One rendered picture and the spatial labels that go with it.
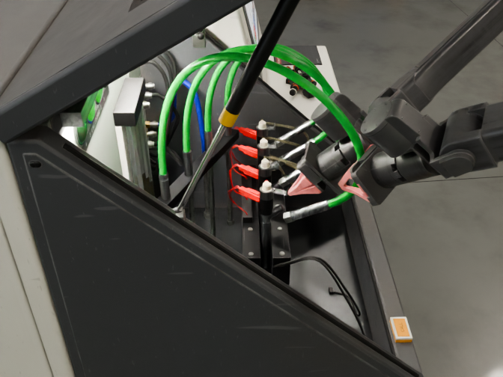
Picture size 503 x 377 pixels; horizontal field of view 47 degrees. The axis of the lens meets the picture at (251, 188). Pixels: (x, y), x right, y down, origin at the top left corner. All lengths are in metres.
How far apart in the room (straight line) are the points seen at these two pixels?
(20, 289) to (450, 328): 1.89
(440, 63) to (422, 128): 0.27
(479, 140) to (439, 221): 2.19
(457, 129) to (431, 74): 0.27
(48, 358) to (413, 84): 0.74
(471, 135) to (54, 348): 0.67
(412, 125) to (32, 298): 0.57
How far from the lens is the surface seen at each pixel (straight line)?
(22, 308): 0.90
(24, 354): 0.98
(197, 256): 0.78
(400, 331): 1.11
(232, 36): 1.36
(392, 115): 0.79
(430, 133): 0.82
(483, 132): 0.78
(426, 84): 1.05
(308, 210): 1.03
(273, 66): 0.91
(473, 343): 2.45
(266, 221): 1.18
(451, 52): 1.07
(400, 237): 2.81
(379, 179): 0.90
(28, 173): 0.73
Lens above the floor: 1.80
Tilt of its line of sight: 36 degrees down
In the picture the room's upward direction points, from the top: straight up
